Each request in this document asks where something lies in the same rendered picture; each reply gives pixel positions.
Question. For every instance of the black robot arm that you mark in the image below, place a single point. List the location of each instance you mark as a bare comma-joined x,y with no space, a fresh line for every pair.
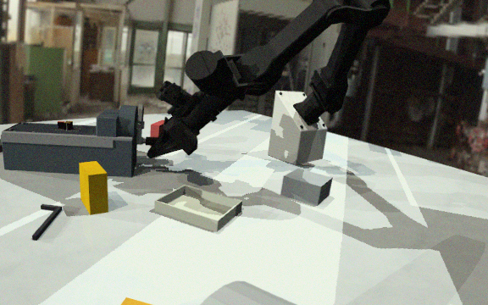
224,78

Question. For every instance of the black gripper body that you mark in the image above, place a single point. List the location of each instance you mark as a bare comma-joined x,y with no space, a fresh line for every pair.
185,128

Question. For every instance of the black l-shaped bar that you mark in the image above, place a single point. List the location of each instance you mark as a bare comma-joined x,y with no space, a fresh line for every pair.
56,209

